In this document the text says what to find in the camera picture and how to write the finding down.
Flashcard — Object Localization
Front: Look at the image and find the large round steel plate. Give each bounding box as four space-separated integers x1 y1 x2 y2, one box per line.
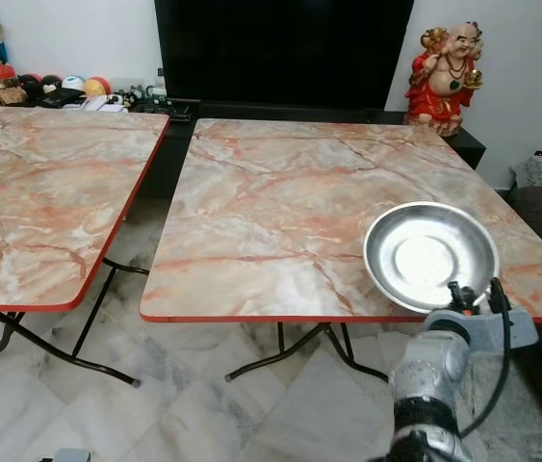
364 201 500 316

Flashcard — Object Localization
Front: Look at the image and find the red laughing Buddha statue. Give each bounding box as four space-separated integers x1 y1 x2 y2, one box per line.
404 21 485 139

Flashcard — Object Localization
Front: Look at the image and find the red lidded jar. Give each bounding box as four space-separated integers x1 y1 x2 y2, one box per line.
0 63 19 91

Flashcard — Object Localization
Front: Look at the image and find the large black television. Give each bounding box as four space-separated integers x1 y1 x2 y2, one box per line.
154 0 415 110

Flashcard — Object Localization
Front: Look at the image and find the orange ball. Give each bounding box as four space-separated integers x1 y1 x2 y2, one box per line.
85 76 112 98

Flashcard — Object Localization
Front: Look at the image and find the black electronic box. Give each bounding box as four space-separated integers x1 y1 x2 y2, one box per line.
131 95 194 121

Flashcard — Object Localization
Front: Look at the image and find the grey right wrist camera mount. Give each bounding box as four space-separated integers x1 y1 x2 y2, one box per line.
424 304 540 353

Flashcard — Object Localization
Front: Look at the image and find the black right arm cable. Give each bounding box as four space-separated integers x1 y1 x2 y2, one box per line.
461 277 514 436

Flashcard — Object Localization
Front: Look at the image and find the black folding table leg frame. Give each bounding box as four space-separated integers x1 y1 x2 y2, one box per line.
0 257 152 388
224 321 392 383

